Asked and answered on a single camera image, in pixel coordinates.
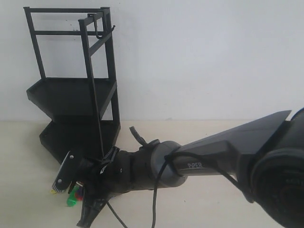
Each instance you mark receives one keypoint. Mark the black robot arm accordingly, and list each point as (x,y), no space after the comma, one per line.
(264,159)

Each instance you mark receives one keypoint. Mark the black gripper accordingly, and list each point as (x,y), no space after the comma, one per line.
(128,171)

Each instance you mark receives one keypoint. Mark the black two-tier metal rack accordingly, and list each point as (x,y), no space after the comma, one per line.
(84,112)

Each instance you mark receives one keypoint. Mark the colourful key tag bunch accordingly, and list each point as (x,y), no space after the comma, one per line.
(74,190)

